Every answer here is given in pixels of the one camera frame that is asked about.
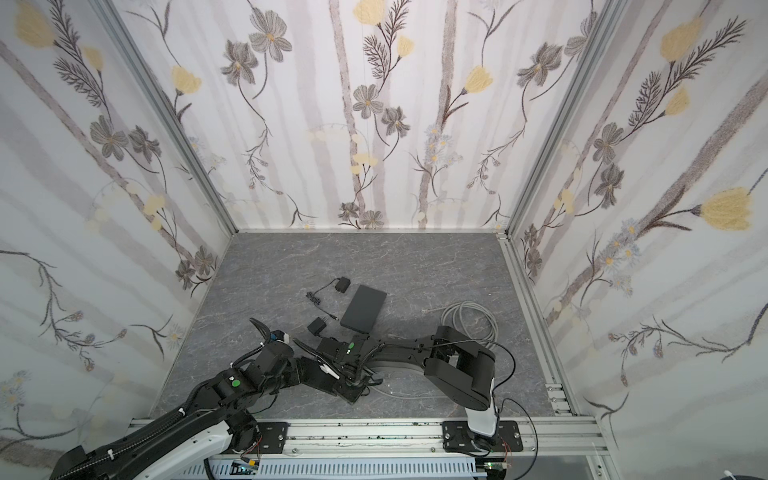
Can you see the black ribbed network switch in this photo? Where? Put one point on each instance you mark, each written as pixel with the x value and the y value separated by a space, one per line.
pixel 346 385

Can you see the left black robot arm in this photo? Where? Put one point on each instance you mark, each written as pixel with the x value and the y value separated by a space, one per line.
pixel 214 418

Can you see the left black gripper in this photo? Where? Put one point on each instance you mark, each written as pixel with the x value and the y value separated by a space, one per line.
pixel 267 345

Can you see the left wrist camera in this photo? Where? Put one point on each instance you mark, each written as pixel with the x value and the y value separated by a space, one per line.
pixel 279 336

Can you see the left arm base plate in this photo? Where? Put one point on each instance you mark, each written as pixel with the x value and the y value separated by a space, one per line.
pixel 270 438

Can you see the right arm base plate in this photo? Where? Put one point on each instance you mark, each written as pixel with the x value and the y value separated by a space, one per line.
pixel 458 438

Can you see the white slotted cable duct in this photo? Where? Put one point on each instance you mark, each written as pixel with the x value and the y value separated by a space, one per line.
pixel 375 468

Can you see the aluminium mounting rail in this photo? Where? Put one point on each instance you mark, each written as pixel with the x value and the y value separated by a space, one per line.
pixel 422 437

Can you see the black power adapter with plug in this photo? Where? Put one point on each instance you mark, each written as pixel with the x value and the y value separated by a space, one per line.
pixel 316 327

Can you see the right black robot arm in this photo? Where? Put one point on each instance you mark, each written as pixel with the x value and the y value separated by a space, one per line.
pixel 459 367

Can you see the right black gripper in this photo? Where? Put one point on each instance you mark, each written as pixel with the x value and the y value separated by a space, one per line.
pixel 325 350

